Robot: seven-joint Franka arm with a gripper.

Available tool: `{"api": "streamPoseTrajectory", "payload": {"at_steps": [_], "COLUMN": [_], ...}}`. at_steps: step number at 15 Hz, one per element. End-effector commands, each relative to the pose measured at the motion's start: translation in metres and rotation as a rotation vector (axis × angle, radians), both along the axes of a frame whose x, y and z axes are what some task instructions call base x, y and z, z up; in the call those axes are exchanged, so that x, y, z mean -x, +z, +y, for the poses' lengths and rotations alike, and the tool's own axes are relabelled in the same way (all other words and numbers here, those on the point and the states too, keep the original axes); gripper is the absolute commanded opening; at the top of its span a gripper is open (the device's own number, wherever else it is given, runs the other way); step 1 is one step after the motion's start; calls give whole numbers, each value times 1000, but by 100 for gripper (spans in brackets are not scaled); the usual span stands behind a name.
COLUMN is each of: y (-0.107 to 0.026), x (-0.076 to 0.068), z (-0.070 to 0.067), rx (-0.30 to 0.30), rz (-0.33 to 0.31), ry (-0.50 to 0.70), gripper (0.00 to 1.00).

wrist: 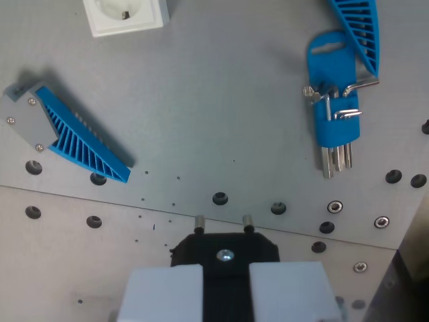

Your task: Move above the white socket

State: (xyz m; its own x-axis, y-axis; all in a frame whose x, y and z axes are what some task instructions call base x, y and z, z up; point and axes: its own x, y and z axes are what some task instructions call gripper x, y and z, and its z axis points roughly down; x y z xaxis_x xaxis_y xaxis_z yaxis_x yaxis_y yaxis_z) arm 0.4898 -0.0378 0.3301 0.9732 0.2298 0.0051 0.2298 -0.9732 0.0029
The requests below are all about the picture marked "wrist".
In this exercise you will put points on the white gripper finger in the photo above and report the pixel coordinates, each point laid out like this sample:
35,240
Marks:
291,295
164,295

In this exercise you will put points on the black two-pin plug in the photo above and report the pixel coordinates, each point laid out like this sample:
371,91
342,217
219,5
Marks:
234,244

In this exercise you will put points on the silver socket-head screw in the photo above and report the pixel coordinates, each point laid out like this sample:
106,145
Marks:
360,267
335,207
381,222

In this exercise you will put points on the large silver hex key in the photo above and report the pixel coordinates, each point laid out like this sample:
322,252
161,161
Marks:
327,164

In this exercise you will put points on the medium silver hex key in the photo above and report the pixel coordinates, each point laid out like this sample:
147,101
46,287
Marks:
339,157

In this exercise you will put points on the small silver hex key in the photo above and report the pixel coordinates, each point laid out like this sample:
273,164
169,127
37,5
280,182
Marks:
345,112
353,115

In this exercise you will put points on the long-armed silver hex key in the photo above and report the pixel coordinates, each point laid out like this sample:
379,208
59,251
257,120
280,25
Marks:
363,84

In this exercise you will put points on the blue hex key holder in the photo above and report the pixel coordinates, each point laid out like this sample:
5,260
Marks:
335,65

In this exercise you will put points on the blue ribbed finger gray mount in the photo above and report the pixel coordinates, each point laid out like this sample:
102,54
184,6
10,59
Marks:
72,139

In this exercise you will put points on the white wall socket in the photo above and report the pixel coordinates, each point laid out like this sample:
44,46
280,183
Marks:
134,18

